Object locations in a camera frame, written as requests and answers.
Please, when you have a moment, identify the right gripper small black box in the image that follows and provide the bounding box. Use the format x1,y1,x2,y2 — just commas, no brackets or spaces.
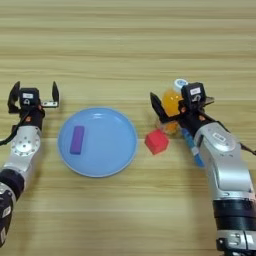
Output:
180,81,207,111

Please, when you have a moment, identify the purple rectangular block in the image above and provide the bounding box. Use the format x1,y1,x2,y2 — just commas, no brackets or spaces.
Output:
69,125,85,155

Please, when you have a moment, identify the light blue round plate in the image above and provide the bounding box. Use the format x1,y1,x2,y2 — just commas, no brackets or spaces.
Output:
57,106,139,178

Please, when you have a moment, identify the gripper small black box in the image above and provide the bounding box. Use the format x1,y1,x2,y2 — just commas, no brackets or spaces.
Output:
19,87,41,107
180,81,207,111

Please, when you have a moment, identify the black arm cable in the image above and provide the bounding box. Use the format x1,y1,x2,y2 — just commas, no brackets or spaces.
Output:
238,141,256,156
0,113,30,147

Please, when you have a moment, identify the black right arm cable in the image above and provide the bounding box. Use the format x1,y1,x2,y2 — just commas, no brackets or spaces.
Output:
238,141,256,156

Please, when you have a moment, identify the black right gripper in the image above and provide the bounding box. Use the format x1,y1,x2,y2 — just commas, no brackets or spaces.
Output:
149,91,231,138

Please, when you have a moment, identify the left gripper small black box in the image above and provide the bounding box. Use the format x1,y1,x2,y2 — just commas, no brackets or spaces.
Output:
19,87,41,107

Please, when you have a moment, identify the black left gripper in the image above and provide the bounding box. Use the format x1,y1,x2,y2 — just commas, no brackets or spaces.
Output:
7,80,60,131

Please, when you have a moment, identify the blue cylinder block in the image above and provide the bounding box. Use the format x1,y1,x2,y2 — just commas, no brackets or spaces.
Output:
180,128,205,168

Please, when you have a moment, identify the orange juice bottle white cap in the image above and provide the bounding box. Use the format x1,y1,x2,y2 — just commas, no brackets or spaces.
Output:
159,78,189,134

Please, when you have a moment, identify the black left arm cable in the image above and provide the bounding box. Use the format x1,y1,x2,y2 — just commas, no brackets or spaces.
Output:
0,113,30,147

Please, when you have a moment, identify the red cube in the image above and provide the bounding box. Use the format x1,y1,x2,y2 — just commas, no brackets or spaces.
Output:
144,129,170,156

